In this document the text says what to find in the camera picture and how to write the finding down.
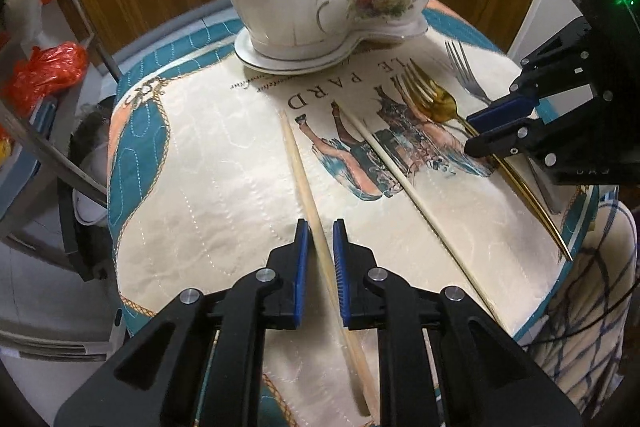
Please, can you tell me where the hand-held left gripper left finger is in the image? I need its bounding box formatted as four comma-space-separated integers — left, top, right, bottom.
52, 218, 311, 427

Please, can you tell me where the printed quilted cloth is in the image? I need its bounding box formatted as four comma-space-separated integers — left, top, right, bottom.
106, 0, 601, 427

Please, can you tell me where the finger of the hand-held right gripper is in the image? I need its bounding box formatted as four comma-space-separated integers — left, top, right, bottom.
464, 92, 613, 168
466, 16, 601, 138

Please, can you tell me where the grey metal shelf rack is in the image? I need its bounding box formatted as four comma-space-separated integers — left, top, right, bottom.
0, 0, 123, 278

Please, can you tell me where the crumpled red plastic bag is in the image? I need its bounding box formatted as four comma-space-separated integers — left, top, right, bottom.
5, 42, 90, 112

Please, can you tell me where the gold fork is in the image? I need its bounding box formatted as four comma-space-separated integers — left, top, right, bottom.
400, 63, 574, 262

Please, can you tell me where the wooden chopstick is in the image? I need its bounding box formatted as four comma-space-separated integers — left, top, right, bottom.
280, 109, 378, 418
343, 106, 502, 324

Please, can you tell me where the white ceramic saucer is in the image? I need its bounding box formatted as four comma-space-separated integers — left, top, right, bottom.
234, 19, 430, 75

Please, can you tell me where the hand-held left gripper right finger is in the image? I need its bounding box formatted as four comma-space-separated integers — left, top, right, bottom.
331, 218, 586, 427

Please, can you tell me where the person's plaid clothed leg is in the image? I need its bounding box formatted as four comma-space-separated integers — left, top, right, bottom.
525, 199, 638, 413

